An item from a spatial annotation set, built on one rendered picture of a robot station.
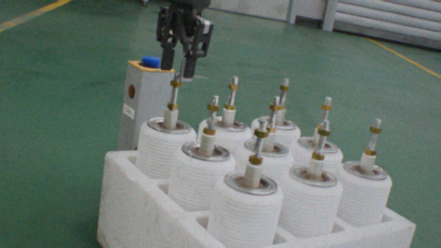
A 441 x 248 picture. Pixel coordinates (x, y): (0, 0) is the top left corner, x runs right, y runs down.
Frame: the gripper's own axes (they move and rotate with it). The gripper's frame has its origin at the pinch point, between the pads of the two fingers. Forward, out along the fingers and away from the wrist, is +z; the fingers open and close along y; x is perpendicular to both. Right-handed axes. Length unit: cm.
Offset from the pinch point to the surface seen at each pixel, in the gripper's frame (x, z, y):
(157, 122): 1.3, 9.8, 1.1
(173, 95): 0.2, 4.4, -1.0
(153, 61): -3.8, 2.4, 14.7
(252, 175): 1.0, 8.4, -25.0
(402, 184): -90, 34, 11
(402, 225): -27.9, 17.0, -31.7
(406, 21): -441, 6, 288
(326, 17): -367, 19, 330
